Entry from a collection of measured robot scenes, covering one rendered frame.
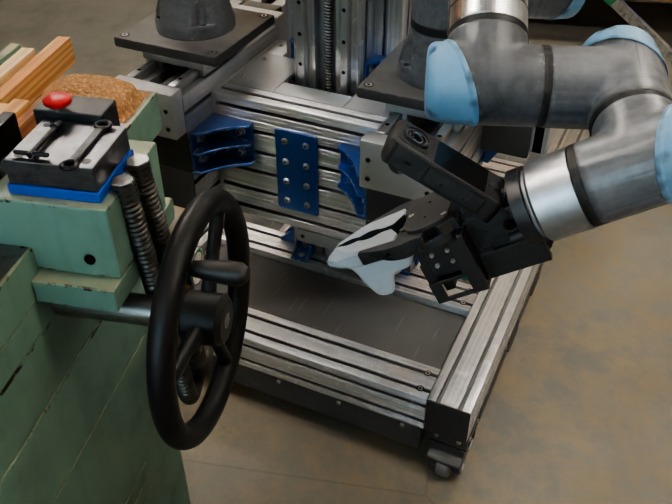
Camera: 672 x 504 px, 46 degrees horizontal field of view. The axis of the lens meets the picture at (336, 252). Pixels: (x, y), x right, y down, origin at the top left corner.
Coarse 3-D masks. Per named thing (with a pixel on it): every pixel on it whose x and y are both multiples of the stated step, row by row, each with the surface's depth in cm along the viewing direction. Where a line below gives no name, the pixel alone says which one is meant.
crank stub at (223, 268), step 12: (192, 264) 78; (204, 264) 77; (216, 264) 77; (228, 264) 77; (240, 264) 77; (192, 276) 78; (204, 276) 77; (216, 276) 77; (228, 276) 77; (240, 276) 77
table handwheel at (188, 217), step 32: (224, 192) 87; (192, 224) 78; (224, 224) 94; (192, 256) 77; (160, 288) 75; (128, 320) 88; (160, 320) 74; (192, 320) 86; (224, 320) 87; (160, 352) 74; (192, 352) 83; (224, 352) 96; (160, 384) 75; (224, 384) 97; (160, 416) 77
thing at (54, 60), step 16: (48, 48) 114; (64, 48) 116; (32, 64) 110; (48, 64) 112; (64, 64) 117; (16, 80) 106; (32, 80) 109; (48, 80) 113; (0, 96) 102; (16, 96) 105; (32, 96) 109
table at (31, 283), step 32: (128, 128) 104; (160, 128) 115; (0, 256) 83; (32, 256) 84; (0, 288) 79; (32, 288) 85; (64, 288) 84; (96, 288) 83; (128, 288) 86; (0, 320) 80
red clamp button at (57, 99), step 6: (48, 96) 84; (54, 96) 84; (60, 96) 84; (66, 96) 84; (48, 102) 83; (54, 102) 83; (60, 102) 84; (66, 102) 84; (54, 108) 84; (60, 108) 84
